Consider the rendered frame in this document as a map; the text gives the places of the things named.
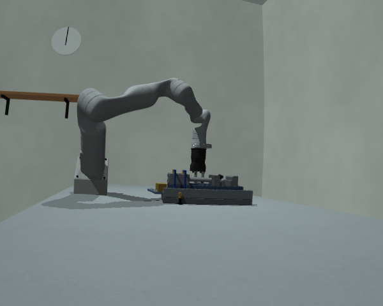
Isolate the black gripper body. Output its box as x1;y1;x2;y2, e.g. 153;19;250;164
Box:
190;138;212;171

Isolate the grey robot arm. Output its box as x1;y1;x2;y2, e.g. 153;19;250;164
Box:
77;78;211;175

